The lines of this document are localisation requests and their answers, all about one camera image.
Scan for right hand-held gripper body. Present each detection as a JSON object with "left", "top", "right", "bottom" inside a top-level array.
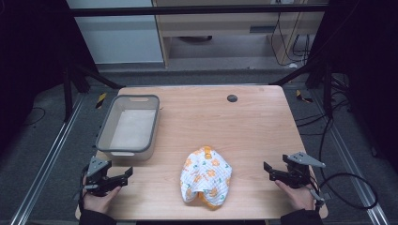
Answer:
[{"left": 282, "top": 152, "right": 332, "bottom": 214}]

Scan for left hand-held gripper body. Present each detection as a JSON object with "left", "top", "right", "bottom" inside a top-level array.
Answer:
[{"left": 82, "top": 156, "right": 119, "bottom": 198}]

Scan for grey plastic bin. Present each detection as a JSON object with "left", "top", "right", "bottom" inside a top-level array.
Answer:
[{"left": 95, "top": 94, "right": 161, "bottom": 162}]

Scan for white orange patterned baby cloth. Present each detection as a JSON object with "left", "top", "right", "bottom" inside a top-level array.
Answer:
[{"left": 179, "top": 145, "right": 234, "bottom": 211}]

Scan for person's right hand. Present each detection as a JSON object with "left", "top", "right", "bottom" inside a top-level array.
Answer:
[{"left": 274, "top": 180, "right": 315, "bottom": 211}]

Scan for person's left hand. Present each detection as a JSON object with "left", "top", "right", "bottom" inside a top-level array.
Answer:
[{"left": 82, "top": 185, "right": 122, "bottom": 216}]

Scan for yellow black tape strip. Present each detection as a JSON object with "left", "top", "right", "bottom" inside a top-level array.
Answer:
[
  {"left": 95, "top": 92, "right": 108, "bottom": 110},
  {"left": 295, "top": 89, "right": 314, "bottom": 104}
]

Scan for black metal stand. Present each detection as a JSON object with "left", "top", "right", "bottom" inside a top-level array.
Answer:
[
  {"left": 61, "top": 60, "right": 127, "bottom": 124},
  {"left": 268, "top": 58, "right": 335, "bottom": 120}
]

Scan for white cabinet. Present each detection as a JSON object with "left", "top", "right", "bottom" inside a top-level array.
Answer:
[{"left": 66, "top": 0, "right": 165, "bottom": 66}]

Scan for black curtain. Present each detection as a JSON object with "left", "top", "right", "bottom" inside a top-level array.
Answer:
[
  {"left": 308, "top": 0, "right": 398, "bottom": 172},
  {"left": 0, "top": 0, "right": 97, "bottom": 154}
]

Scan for light wooden desk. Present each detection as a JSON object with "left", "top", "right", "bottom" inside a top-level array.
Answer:
[{"left": 151, "top": 0, "right": 330, "bottom": 68}]

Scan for black horizontal bar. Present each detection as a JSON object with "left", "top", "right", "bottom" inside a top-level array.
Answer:
[{"left": 69, "top": 4, "right": 330, "bottom": 18}]

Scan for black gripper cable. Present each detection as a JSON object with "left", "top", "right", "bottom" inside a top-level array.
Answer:
[
  {"left": 77, "top": 164, "right": 91, "bottom": 214},
  {"left": 313, "top": 172, "right": 379, "bottom": 210}
]

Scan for aluminium floor rail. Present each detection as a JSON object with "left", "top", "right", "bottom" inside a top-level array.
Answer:
[
  {"left": 312, "top": 89, "right": 390, "bottom": 225},
  {"left": 10, "top": 93, "right": 86, "bottom": 225}
]

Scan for black floor cable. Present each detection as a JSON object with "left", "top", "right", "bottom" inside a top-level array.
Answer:
[
  {"left": 23, "top": 106, "right": 47, "bottom": 128},
  {"left": 295, "top": 98, "right": 353, "bottom": 137}
]

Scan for hanging black desk cables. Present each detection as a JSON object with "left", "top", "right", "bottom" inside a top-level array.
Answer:
[{"left": 269, "top": 11, "right": 312, "bottom": 68}]

